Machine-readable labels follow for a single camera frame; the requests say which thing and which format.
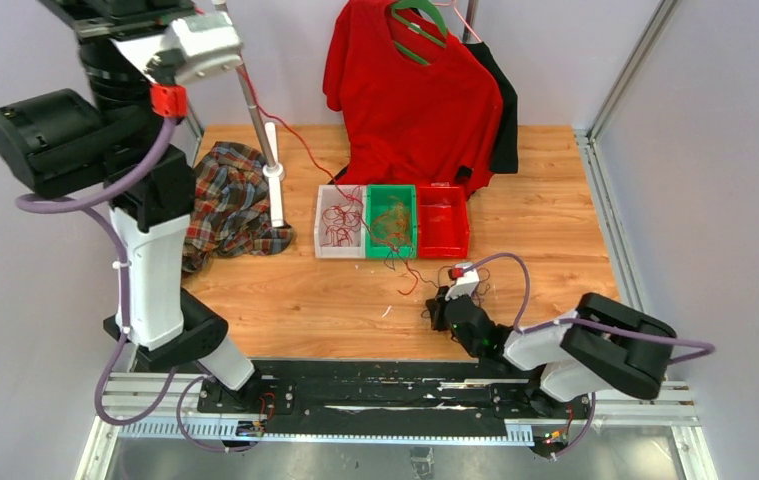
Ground red plastic bin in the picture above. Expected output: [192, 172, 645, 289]
[416, 185, 470, 259]

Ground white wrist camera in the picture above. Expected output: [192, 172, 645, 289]
[445, 262, 480, 301]
[144, 11, 242, 86]

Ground plaid flannel shirt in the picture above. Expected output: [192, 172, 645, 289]
[181, 141, 296, 278]

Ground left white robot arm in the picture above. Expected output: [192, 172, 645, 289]
[0, 1, 262, 413]

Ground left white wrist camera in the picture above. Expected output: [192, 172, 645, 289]
[144, 11, 242, 86]

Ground white plastic bin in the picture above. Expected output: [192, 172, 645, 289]
[313, 185, 367, 260]

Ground black t-shirt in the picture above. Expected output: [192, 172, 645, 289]
[465, 42, 519, 174]

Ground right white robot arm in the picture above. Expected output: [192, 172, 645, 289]
[425, 288, 677, 417]

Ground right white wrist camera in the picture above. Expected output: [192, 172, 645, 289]
[445, 262, 480, 301]

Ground coloured wire bundle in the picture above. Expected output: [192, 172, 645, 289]
[418, 268, 496, 309]

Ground metal rack pole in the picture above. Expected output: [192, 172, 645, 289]
[211, 0, 280, 175]

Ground long red wire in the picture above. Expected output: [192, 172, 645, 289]
[193, 5, 421, 298]

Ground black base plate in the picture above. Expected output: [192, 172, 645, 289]
[196, 359, 588, 439]

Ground green clothes hanger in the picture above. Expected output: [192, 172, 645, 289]
[384, 1, 450, 67]

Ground red t-shirt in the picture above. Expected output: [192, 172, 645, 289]
[322, 1, 503, 194]

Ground green plastic bin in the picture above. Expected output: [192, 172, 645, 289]
[365, 185, 418, 259]

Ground orange wires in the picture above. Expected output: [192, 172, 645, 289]
[369, 189, 415, 248]

